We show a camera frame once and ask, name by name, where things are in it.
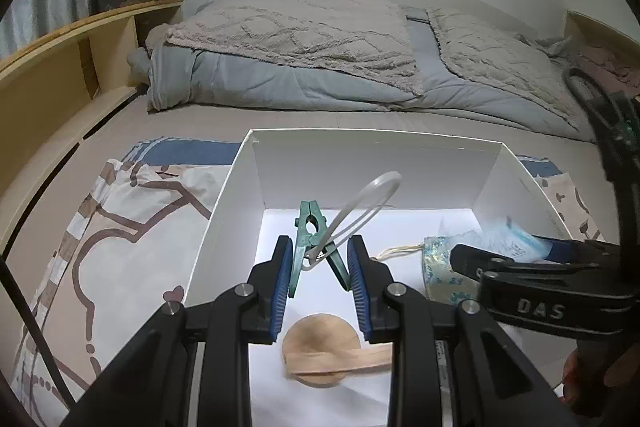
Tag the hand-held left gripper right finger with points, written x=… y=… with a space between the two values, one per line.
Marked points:
x=360 y=287

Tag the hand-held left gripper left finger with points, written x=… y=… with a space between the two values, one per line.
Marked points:
x=282 y=287

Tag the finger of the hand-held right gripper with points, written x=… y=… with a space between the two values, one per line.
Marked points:
x=575 y=257
x=540 y=307

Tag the round wooden disc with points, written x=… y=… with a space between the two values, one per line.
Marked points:
x=315 y=332

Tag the blue and white sachet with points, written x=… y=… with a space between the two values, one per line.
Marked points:
x=505 y=239

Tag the wooden strip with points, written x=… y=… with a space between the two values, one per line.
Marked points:
x=340 y=359

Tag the green clothespin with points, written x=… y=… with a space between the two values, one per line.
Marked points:
x=306 y=212

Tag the clear plastic loop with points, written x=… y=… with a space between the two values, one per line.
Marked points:
x=385 y=179

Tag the white cardboard box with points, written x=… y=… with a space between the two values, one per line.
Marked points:
x=360 y=167

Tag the person's right hand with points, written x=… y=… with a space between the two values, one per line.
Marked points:
x=600 y=382

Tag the pink cloth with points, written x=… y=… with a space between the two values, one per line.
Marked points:
x=615 y=62

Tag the wooden board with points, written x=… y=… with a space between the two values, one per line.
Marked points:
x=610 y=32

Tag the beige bed sheet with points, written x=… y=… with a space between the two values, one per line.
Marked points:
x=200 y=122

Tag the grey quilt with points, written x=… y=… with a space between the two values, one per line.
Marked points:
x=300 y=82

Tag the wooden bedside shelf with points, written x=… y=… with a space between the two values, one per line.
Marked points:
x=45 y=87

